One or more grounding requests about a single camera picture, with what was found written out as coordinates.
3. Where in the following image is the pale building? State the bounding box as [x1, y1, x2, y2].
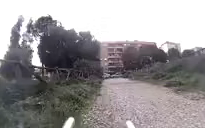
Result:
[159, 40, 182, 54]

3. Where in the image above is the wooden rail fence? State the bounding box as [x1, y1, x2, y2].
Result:
[0, 57, 91, 83]

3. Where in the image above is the grass verge with bushes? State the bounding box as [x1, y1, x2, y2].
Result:
[131, 49, 205, 95]

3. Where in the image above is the grass verge with weeds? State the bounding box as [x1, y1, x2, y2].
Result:
[0, 73, 104, 128]

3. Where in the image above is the red brick apartment building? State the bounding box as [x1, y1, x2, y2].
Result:
[100, 40, 158, 74]

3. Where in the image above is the row of trees and bushes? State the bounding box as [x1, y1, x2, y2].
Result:
[122, 43, 205, 73]

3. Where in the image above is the robot's own part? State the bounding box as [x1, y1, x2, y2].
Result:
[62, 116, 76, 128]
[125, 120, 136, 128]

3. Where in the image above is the grey gravel path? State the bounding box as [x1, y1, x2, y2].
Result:
[82, 77, 205, 128]

